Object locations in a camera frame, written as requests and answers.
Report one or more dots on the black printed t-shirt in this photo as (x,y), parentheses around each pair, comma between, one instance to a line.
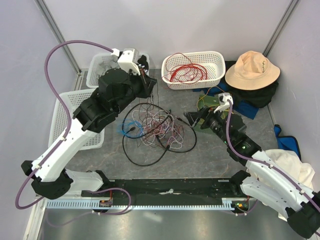
(143,64)

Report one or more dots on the white oval perforated basket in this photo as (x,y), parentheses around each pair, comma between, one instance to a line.
(193,70)

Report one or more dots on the white rectangular basket left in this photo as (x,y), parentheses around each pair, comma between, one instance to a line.
(72,100)

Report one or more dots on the aluminium corner post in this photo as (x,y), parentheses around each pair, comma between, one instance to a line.
(280,26)
(46,13)

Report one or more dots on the green rectangular tray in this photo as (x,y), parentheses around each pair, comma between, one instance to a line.
(209,101)

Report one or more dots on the white cloth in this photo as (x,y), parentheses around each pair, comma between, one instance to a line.
(290,162)

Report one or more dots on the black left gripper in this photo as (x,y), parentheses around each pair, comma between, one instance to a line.
(147,84)

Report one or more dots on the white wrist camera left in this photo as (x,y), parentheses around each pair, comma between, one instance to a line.
(127,60)

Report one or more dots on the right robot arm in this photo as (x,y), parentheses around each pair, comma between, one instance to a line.
(265,181)

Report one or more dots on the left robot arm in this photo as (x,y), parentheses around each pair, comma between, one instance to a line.
(116,90)

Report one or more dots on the slotted cable duct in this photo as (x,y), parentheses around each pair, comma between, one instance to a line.
(224,204)

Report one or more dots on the aluminium corner post right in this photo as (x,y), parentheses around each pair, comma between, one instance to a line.
(280,26)

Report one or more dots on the black garment under hat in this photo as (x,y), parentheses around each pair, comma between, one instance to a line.
(258,98)

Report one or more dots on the white rectangular basket back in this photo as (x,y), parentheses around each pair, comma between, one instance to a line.
(92,81)

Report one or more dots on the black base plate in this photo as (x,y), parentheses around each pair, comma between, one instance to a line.
(178,190)

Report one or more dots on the grey cloth in basket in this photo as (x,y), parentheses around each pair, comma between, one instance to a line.
(103,67)

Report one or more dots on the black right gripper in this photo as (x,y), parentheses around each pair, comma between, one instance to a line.
(194,117)

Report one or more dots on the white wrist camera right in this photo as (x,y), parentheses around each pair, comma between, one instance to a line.
(225,101)

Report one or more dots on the white rectangular basket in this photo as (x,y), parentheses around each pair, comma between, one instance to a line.
(72,100)
(92,81)

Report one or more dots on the aluminium corner post left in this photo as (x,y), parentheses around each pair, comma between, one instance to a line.
(46,13)

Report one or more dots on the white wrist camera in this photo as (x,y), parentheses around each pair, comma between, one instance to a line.
(225,101)
(127,60)

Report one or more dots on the blue cloth at wall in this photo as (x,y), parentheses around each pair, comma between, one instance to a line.
(286,142)

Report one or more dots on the beige bucket hat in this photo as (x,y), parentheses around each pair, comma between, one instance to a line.
(252,71)

